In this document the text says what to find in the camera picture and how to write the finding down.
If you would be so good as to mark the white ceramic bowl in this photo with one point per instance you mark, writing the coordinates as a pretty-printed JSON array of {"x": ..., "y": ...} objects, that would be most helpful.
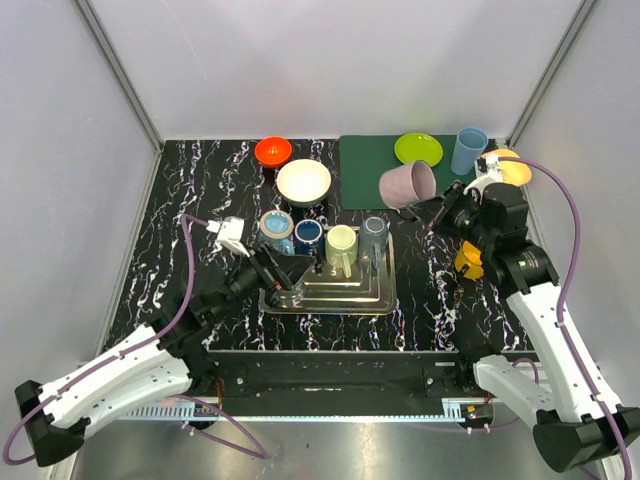
[{"x": 304, "y": 183}]

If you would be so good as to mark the silver metal tray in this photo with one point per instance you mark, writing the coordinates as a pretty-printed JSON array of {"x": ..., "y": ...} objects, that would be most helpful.
[{"x": 370, "y": 290}]

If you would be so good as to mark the light green mug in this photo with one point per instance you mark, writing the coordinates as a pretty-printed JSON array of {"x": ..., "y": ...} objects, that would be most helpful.
[{"x": 342, "y": 248}]

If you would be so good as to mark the light blue tumbler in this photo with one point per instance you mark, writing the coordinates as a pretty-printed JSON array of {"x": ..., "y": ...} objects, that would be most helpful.
[{"x": 470, "y": 144}]

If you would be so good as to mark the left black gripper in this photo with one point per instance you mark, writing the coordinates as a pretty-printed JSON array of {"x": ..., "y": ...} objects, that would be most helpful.
[{"x": 270, "y": 270}]

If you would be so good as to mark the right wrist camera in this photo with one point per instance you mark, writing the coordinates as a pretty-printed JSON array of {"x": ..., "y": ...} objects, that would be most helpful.
[{"x": 489, "y": 169}]

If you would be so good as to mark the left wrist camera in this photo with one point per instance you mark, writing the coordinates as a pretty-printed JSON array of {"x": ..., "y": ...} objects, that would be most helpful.
[{"x": 229, "y": 234}]

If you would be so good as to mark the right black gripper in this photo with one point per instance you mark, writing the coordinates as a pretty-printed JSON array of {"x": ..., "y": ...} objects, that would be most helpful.
[{"x": 437, "y": 211}]

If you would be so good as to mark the orange red bowl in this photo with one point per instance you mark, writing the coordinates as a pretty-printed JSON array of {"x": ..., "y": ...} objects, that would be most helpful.
[{"x": 273, "y": 152}]

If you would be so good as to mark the lime green plate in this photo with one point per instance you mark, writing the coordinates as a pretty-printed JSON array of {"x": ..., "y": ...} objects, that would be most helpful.
[{"x": 416, "y": 146}]

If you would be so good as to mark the dark blue mug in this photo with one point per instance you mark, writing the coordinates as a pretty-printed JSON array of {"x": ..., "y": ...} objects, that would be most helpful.
[{"x": 309, "y": 238}]

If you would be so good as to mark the yellow square dish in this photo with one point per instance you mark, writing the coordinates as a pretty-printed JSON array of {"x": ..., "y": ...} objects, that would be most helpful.
[{"x": 512, "y": 171}]

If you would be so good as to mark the small yellow bowl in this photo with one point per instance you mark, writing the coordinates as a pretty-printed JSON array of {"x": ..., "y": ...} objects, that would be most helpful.
[{"x": 468, "y": 263}]

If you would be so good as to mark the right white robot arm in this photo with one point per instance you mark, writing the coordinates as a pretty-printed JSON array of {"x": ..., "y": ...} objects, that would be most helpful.
[{"x": 578, "y": 418}]

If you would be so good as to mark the grey-blue ceramic mug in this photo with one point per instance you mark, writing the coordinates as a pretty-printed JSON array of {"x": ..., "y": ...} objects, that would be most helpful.
[{"x": 372, "y": 239}]

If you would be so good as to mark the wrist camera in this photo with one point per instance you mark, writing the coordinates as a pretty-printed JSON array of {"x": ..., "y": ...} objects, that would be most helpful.
[
  {"x": 229, "y": 234},
  {"x": 489, "y": 169}
]

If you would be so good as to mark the translucent purple cup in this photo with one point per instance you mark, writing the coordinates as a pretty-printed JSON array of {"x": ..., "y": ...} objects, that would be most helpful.
[{"x": 407, "y": 184}]

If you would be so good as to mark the dark green mat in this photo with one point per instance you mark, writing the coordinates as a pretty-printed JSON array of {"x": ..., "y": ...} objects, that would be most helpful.
[{"x": 363, "y": 159}]

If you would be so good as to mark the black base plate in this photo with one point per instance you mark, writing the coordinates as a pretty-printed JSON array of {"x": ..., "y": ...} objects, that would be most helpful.
[{"x": 337, "y": 384}]

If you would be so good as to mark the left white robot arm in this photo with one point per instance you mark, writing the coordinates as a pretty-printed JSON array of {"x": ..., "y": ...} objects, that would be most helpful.
[{"x": 164, "y": 356}]

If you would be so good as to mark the blue mug yellow inside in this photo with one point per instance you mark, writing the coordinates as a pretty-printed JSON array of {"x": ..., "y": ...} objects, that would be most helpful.
[{"x": 276, "y": 229}]

